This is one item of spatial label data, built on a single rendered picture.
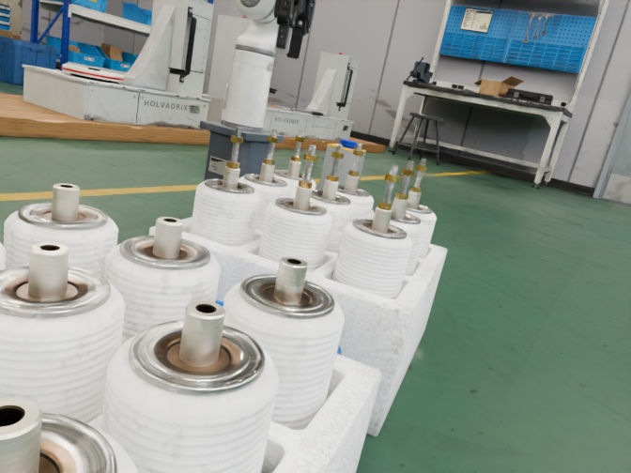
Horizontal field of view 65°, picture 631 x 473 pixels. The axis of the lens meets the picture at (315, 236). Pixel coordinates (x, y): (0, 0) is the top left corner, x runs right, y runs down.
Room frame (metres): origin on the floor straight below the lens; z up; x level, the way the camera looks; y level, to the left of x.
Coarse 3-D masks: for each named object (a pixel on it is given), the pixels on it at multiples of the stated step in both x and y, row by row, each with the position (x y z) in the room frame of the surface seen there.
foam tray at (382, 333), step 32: (224, 256) 0.64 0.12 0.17; (256, 256) 0.65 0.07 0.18; (224, 288) 0.64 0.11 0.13; (352, 288) 0.60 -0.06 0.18; (416, 288) 0.66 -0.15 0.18; (352, 320) 0.58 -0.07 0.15; (384, 320) 0.57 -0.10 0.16; (416, 320) 0.66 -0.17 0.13; (352, 352) 0.58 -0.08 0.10; (384, 352) 0.56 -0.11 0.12; (384, 384) 0.56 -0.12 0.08; (384, 416) 0.58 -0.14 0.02
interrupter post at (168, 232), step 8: (160, 224) 0.39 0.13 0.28; (168, 224) 0.39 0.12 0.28; (176, 224) 0.40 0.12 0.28; (160, 232) 0.39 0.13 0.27; (168, 232) 0.39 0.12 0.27; (176, 232) 0.40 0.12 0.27; (160, 240) 0.39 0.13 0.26; (168, 240) 0.39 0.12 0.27; (176, 240) 0.40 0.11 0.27; (160, 248) 0.39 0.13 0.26; (168, 248) 0.39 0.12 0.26; (176, 248) 0.40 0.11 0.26; (160, 256) 0.39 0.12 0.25; (168, 256) 0.39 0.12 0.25; (176, 256) 0.40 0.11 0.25
